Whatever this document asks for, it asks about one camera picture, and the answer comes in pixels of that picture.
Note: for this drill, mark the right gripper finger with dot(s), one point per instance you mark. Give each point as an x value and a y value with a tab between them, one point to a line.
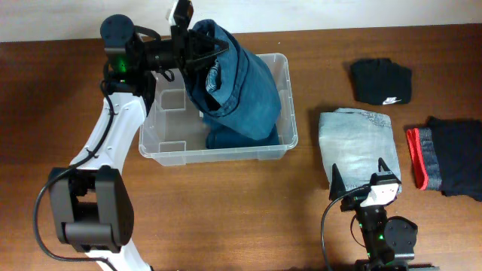
382	167
337	187

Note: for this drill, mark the blue denim jeans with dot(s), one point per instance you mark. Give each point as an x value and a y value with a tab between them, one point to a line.
238	90

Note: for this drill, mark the black shorts red grey waistband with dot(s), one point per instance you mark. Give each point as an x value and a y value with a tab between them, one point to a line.
446	156

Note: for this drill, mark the black Nike folded garment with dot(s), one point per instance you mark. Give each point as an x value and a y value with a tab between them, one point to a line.
381	82

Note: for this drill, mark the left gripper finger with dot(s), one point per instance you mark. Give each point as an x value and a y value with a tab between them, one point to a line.
198	39
200	61

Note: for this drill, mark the light grey folded jeans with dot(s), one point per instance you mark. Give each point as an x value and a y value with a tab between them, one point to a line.
354	140

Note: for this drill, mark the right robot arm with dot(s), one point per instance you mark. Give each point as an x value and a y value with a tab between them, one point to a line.
389	242

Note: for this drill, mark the clear plastic storage container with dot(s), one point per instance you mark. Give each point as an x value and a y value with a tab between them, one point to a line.
174	133

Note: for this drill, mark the dark teal shirt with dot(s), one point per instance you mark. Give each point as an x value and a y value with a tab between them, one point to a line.
220	136

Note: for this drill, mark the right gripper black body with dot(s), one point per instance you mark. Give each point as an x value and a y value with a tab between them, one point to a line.
350	201

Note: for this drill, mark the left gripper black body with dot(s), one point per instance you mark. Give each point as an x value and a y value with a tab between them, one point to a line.
190	50

